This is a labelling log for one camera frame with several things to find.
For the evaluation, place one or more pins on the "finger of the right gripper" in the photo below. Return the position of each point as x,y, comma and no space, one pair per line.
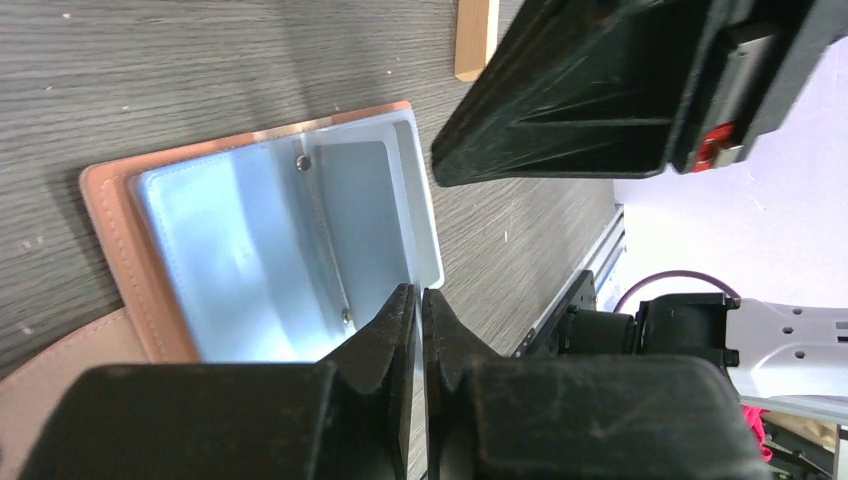
576,89

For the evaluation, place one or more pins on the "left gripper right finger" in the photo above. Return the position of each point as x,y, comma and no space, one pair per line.
581,417

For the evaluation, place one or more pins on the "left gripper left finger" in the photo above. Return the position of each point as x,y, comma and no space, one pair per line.
343,417

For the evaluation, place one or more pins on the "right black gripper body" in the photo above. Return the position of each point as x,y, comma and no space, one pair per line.
757,65

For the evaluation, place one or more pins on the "pink leather card holder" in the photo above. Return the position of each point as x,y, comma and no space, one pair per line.
221,252

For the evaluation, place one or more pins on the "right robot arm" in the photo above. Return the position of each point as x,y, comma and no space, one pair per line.
780,354

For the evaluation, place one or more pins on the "wooden clothes rack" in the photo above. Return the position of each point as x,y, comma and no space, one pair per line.
476,37

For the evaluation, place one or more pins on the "red clothing pile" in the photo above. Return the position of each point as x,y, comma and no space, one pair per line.
753,417

